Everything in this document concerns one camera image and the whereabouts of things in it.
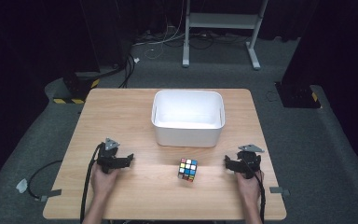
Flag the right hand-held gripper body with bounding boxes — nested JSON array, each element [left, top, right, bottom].
[[236, 143, 266, 180]]

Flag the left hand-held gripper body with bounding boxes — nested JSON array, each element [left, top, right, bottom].
[[96, 137, 125, 175]]

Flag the multicoloured puzzle cube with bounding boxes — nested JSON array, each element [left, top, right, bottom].
[[177, 158, 199, 183]]

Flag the white plastic bin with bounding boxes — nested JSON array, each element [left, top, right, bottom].
[[150, 90, 227, 148]]

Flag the person's right hand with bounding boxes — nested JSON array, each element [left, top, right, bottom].
[[235, 170, 265, 203]]

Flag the person's left hand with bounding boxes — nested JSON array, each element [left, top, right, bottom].
[[89, 163, 121, 201]]

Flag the grey tape strip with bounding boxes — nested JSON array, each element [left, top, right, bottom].
[[268, 186, 291, 197], [39, 189, 62, 203]]

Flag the black stand base striped tape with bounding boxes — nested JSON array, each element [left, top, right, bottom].
[[52, 71, 102, 105]]

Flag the white metal stand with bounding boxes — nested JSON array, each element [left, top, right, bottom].
[[182, 0, 269, 71]]

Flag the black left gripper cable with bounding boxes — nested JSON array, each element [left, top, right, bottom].
[[79, 142, 105, 224]]

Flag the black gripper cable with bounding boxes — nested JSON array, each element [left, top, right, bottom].
[[254, 172, 267, 224], [79, 142, 105, 224]]

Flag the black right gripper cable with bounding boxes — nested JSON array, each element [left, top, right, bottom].
[[254, 172, 267, 224]]

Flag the thin black floor cable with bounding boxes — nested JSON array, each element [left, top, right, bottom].
[[27, 160, 63, 200]]

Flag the black cables beside stand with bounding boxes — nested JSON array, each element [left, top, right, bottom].
[[117, 52, 138, 90]]

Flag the thin white floor cable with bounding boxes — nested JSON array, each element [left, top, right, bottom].
[[133, 18, 187, 61]]

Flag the bundle of black floor cables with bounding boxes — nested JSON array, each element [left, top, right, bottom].
[[132, 27, 254, 51]]

